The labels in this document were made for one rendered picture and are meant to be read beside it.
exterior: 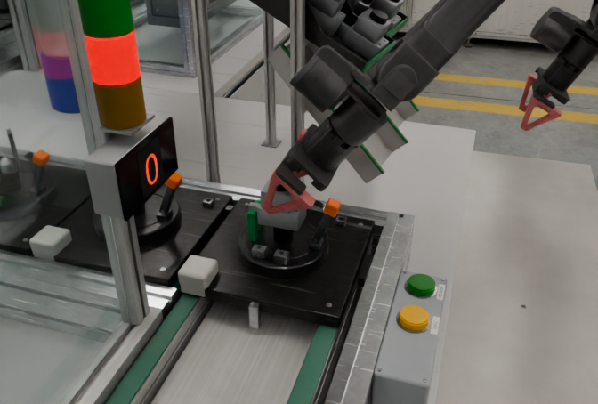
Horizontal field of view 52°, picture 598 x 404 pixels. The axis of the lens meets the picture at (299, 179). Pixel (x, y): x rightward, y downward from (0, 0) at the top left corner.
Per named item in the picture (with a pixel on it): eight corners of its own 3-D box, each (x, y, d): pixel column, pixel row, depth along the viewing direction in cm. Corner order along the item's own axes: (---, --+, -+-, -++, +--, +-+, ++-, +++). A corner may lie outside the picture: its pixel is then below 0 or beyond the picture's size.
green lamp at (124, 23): (143, 26, 64) (136, -23, 61) (117, 40, 60) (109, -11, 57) (101, 21, 65) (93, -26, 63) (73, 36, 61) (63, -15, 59)
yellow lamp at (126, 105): (155, 113, 69) (149, 72, 66) (132, 133, 65) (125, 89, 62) (116, 108, 70) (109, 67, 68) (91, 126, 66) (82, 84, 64)
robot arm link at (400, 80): (424, 79, 73) (416, 71, 82) (354, 12, 72) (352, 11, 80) (354, 150, 76) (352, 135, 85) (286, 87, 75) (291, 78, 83)
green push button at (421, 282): (435, 286, 90) (437, 275, 89) (432, 303, 87) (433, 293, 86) (408, 280, 91) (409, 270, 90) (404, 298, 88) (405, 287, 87)
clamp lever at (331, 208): (323, 238, 93) (342, 202, 89) (319, 246, 91) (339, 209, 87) (302, 228, 93) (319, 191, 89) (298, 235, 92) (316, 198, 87)
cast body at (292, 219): (306, 215, 93) (307, 176, 90) (298, 232, 90) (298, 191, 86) (254, 206, 95) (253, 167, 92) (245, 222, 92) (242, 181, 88)
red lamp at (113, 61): (149, 71, 66) (143, 27, 64) (125, 88, 62) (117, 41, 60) (109, 66, 68) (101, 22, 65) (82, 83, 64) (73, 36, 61)
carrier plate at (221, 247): (374, 230, 103) (375, 219, 102) (339, 328, 83) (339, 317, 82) (241, 206, 109) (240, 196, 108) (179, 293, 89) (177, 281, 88)
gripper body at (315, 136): (282, 163, 81) (318, 128, 77) (305, 130, 89) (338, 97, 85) (319, 195, 82) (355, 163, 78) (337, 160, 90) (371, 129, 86)
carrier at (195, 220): (233, 205, 109) (229, 142, 103) (170, 291, 90) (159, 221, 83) (115, 183, 116) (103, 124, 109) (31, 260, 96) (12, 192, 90)
